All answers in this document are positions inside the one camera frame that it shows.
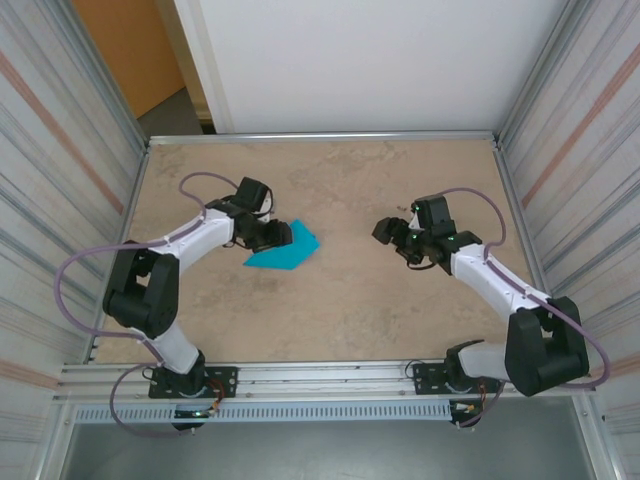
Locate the translucent corrugated side panel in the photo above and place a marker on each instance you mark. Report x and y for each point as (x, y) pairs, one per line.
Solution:
(40, 200)
(600, 200)

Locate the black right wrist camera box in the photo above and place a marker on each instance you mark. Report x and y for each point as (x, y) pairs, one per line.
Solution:
(432, 212)

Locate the blue square paper sheet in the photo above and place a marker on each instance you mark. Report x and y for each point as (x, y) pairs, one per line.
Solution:
(295, 250)

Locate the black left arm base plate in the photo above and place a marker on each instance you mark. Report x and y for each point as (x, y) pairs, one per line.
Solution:
(225, 380)

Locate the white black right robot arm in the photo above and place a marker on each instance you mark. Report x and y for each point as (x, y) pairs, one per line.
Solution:
(545, 345)

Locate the aluminium corner post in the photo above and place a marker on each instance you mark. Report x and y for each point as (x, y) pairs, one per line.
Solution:
(545, 75)
(97, 75)

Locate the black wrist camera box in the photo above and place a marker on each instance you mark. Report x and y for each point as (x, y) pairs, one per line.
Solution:
(432, 212)
(252, 192)

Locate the orange wooden door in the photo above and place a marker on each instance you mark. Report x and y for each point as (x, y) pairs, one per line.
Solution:
(125, 50)

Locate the aluminium table side rail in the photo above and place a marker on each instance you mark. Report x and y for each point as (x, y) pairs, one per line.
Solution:
(517, 210)
(135, 190)

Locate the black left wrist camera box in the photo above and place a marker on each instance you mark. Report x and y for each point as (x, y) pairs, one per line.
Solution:
(252, 192)

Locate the wide aluminium mounting rail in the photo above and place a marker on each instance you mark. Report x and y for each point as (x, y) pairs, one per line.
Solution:
(325, 380)

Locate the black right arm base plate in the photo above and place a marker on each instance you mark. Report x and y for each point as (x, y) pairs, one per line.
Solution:
(425, 377)

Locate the white door frame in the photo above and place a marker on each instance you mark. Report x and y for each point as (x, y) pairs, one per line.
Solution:
(202, 60)

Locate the long aluminium table edge rail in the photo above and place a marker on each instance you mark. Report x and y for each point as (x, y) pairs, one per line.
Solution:
(325, 136)

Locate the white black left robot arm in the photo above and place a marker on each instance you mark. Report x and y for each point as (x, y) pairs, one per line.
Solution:
(145, 295)

